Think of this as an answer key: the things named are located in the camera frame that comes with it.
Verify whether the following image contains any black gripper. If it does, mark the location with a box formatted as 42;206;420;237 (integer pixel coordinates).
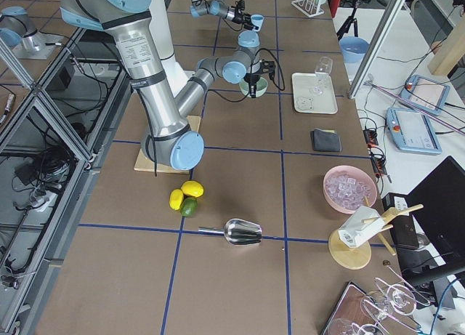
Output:
243;60;275;97
232;0;262;31

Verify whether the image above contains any green ceramic bowl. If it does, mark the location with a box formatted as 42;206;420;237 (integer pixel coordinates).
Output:
239;77;268;97

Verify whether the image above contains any light blue plastic cup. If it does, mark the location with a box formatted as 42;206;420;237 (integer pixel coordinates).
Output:
250;14;264;24

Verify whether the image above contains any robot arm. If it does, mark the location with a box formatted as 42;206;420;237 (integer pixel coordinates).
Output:
60;0;271;171
190;0;264;32

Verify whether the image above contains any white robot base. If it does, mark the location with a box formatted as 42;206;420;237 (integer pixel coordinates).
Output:
149;0;194;97

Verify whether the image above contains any blue plastic bowl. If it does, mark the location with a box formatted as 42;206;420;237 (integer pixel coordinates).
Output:
339;36;369;63

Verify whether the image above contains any pink bowl of ice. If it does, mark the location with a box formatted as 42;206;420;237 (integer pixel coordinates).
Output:
323;165;378;214

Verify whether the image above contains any steel ice scoop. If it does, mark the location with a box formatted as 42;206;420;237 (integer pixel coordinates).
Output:
198;218;262;246

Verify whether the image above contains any cream bear tray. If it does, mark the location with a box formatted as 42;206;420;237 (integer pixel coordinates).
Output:
291;73;338;115

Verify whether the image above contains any white cup rack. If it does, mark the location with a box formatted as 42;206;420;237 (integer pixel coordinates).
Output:
291;0;326;18

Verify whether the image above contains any clear wine glass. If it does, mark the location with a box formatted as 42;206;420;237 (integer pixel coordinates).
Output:
310;56;333;96

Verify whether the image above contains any grey folded cloth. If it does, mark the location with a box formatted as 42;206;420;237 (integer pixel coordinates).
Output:
310;129;342;152

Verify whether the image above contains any yellow lemon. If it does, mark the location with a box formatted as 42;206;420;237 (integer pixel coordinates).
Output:
181;180;204;198
169;189;185;211

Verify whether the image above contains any green lime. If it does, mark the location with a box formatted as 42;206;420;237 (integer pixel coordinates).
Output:
179;197;198;217

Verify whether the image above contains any wooden cutting board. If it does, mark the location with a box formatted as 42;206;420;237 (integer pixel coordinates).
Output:
134;116;204;174

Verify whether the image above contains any blue teach pendant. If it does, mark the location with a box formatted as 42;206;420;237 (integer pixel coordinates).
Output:
400;74;450;116
386;108;442;155

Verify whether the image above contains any wooden stand with carton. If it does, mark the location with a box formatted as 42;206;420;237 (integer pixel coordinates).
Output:
328;204;424;270

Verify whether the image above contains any black monitor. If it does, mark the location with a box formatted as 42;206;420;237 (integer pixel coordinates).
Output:
392;156;464;286

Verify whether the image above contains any hanging wine glasses rack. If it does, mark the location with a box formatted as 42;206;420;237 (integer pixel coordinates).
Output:
320;260;431;334

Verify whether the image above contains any black camera tripod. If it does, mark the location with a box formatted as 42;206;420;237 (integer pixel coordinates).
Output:
336;0;365;41

